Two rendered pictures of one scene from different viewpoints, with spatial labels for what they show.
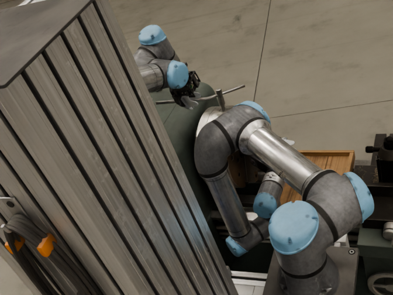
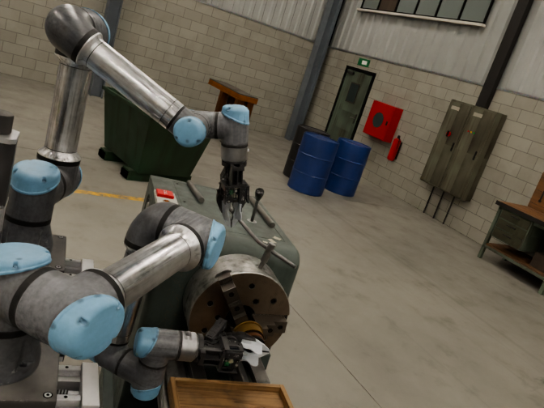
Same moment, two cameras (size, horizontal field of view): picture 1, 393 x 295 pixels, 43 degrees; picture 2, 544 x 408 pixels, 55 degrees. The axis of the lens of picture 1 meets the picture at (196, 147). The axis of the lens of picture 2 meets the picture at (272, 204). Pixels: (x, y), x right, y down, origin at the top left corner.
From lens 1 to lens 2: 1.05 m
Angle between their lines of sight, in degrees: 36
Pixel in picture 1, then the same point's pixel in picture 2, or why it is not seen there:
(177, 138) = not seen: hidden behind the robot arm
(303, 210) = (30, 257)
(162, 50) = (227, 128)
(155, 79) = (163, 110)
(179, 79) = (183, 133)
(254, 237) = (110, 358)
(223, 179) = not seen: hidden behind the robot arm
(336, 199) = (57, 286)
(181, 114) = (237, 238)
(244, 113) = (198, 221)
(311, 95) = not seen: outside the picture
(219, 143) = (151, 218)
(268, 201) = (146, 336)
